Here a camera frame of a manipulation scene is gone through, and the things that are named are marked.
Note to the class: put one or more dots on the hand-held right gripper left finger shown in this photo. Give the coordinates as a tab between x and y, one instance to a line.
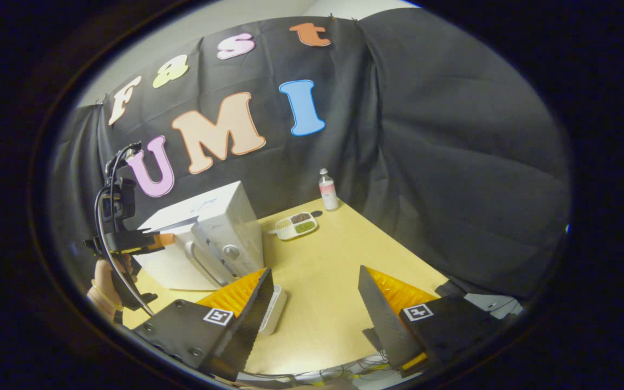
249	319

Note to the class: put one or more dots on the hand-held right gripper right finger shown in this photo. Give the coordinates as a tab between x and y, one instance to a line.
382	319

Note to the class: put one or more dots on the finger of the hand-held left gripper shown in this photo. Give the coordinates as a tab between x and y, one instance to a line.
163	241

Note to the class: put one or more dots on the white microwave oven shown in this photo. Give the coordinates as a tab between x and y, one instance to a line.
225	216

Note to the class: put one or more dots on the white rectangular plate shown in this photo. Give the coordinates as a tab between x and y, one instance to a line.
277	309

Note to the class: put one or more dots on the white divided tray of beans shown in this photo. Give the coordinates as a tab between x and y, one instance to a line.
285	233

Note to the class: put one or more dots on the clear bottle pink label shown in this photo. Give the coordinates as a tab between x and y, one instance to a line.
329	197

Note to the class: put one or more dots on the black backdrop cloth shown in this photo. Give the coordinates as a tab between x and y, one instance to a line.
453	162

